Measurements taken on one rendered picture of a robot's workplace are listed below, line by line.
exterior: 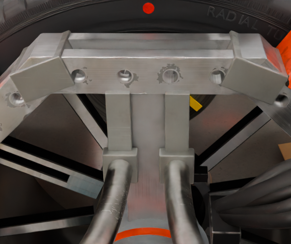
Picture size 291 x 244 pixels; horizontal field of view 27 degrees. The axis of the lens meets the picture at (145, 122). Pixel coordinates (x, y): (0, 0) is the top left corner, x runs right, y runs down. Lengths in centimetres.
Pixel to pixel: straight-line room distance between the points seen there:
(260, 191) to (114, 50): 19
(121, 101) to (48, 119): 214
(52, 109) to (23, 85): 220
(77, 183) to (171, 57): 28
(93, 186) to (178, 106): 24
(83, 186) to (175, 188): 24
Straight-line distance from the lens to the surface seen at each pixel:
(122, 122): 60
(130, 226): 68
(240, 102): 283
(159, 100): 60
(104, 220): 54
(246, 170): 237
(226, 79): 58
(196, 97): 123
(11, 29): 68
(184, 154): 62
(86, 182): 79
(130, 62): 58
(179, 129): 61
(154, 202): 67
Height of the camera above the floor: 136
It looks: 31 degrees down
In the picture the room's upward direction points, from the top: 1 degrees counter-clockwise
